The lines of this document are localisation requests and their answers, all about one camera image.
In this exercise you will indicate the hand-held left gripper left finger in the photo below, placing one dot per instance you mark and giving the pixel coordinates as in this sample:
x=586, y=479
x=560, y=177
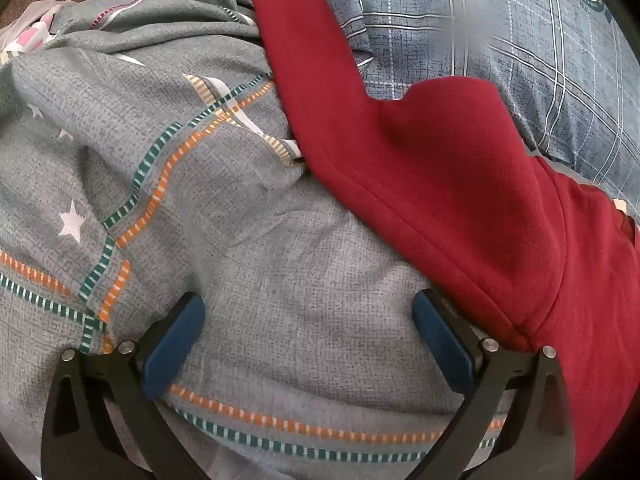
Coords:
x=172, y=340

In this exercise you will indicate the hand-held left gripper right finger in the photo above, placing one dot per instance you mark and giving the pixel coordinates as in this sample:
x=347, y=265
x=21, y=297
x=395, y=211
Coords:
x=442, y=340

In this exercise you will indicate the red fleece garment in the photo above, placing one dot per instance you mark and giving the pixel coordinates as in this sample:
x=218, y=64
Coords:
x=450, y=185

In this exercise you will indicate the grey star-print blanket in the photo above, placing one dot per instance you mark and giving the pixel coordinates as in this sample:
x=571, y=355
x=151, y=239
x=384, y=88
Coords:
x=300, y=260

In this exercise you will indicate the blue plaid bed sheet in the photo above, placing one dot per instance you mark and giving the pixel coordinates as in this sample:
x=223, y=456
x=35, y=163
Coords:
x=475, y=10

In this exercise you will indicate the pink and white cloth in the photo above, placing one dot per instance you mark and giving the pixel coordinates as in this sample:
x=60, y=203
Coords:
x=30, y=35

